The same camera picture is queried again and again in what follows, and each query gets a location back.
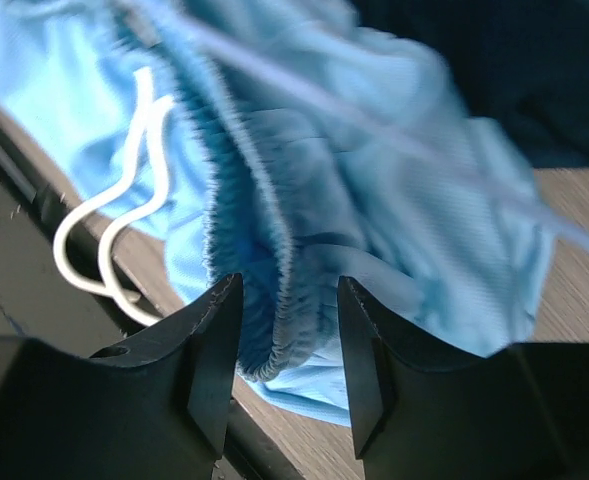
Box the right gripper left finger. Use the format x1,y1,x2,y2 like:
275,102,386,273
0,274,243,479

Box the navy blue shorts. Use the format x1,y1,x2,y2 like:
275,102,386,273
354,0,589,168

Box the light blue wire hanger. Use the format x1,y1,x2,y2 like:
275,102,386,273
174,14,589,252

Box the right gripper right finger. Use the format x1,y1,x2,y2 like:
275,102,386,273
338,277,589,480

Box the light blue shorts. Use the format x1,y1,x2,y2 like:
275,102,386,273
0,1,553,426

